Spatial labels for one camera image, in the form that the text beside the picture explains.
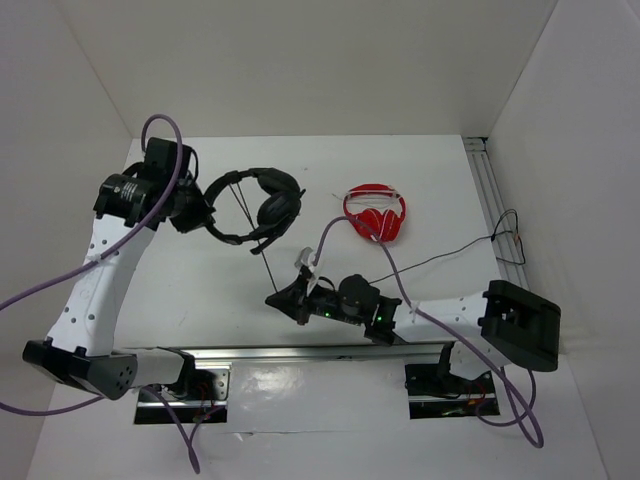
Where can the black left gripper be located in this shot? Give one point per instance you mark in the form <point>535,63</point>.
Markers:
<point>199,216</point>

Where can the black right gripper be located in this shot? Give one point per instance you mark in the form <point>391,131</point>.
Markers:
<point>293,301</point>

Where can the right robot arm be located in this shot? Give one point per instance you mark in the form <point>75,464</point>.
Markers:
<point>503,325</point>

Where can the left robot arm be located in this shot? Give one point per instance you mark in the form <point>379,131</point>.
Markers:
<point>78,350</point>

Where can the red headphones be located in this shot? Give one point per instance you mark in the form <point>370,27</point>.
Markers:
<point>375,222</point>

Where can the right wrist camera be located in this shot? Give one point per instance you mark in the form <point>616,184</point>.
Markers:
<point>307,263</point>

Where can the aluminium front table rail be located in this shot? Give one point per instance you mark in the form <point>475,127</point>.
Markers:
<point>408,353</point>

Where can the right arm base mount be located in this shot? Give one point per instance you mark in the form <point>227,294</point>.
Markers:
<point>436,395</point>

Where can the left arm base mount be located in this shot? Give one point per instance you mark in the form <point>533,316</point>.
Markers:
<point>205,401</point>

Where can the aluminium right side rail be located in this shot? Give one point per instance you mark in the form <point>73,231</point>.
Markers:
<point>500,218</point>

